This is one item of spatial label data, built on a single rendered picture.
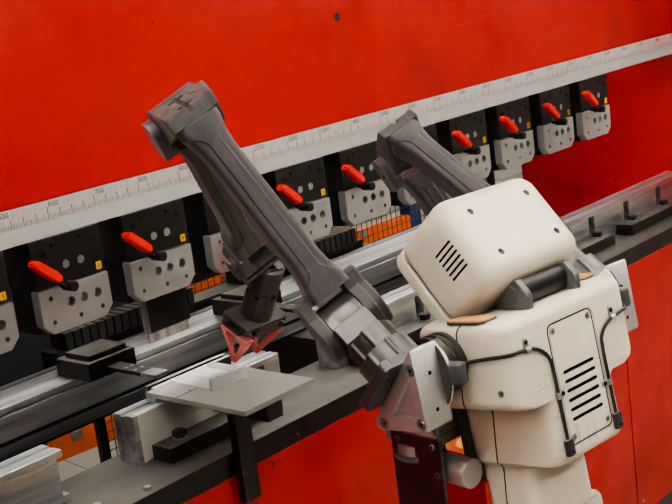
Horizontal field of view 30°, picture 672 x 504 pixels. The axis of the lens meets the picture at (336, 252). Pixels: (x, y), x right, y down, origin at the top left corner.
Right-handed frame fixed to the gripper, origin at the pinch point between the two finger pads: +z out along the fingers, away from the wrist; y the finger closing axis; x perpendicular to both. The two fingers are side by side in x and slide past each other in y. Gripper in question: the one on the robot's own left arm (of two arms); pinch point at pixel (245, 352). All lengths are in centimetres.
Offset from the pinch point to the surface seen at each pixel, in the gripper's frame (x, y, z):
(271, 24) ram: -41, -34, -41
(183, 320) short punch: -18.1, -2.3, 6.1
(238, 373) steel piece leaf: -2.0, -2.3, 7.4
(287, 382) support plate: 7.6, -4.6, 3.4
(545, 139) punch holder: -22, -130, -4
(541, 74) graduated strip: -31, -131, -19
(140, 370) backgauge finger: -21.7, 2.6, 19.2
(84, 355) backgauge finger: -33.6, 6.6, 22.5
